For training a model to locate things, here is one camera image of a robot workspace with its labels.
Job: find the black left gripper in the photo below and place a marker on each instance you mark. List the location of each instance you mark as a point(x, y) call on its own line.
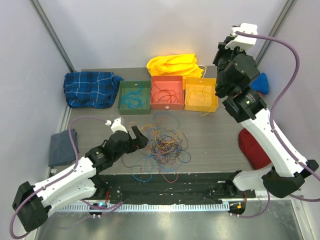
point(141, 140)

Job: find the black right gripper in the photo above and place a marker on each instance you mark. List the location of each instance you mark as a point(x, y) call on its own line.
point(222, 50)

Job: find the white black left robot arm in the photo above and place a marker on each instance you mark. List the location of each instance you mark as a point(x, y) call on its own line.
point(35, 203)

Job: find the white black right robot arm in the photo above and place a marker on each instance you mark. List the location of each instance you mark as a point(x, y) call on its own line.
point(290, 168)

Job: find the blue towel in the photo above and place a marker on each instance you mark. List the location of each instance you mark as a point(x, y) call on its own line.
point(261, 84)

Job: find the pink cloth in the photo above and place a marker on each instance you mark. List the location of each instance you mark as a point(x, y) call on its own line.
point(261, 95)

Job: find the yellow plastic bin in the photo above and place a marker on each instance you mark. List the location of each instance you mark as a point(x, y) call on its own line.
point(200, 95)

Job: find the green plastic bin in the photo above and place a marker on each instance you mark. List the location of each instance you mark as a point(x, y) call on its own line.
point(134, 97)

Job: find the yellow cloth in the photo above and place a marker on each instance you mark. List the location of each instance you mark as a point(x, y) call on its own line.
point(185, 65)

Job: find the red plastic bin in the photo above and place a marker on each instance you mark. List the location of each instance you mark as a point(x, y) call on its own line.
point(167, 93)

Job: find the blue plaid cloth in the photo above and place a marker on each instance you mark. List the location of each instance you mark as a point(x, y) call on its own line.
point(91, 89)

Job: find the grey cloth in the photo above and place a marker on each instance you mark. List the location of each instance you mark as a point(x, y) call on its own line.
point(61, 150)

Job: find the dark red cloth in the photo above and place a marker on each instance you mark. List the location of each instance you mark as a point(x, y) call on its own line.
point(252, 150)

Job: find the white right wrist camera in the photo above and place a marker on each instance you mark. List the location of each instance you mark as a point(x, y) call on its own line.
point(242, 36)

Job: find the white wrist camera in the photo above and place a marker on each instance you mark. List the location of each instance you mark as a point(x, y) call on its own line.
point(242, 36)
point(116, 125)

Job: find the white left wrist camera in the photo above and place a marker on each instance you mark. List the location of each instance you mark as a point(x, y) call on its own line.
point(116, 125)

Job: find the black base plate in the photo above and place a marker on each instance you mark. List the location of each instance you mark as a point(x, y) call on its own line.
point(168, 189)

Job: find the grey right corner rail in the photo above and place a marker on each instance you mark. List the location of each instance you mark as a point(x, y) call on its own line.
point(276, 27)

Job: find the grey corner rail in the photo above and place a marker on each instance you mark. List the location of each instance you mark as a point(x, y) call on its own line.
point(276, 27)
point(52, 34)

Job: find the white slotted cable duct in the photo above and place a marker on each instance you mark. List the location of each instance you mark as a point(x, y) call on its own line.
point(126, 208)

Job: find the grey left corner rail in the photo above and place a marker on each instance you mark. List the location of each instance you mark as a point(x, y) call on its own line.
point(52, 34)

